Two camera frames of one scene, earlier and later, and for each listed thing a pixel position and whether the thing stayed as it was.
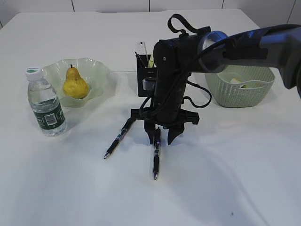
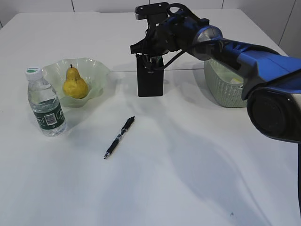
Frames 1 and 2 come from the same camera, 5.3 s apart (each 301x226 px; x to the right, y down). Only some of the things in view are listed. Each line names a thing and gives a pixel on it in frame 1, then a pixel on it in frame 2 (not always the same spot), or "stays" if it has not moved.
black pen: x=156 y=158 to x=146 y=61
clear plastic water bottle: x=45 y=103 stays
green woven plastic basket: x=238 y=86 stays
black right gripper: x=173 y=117 to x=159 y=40
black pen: x=119 y=137 stays
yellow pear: x=74 y=85 stays
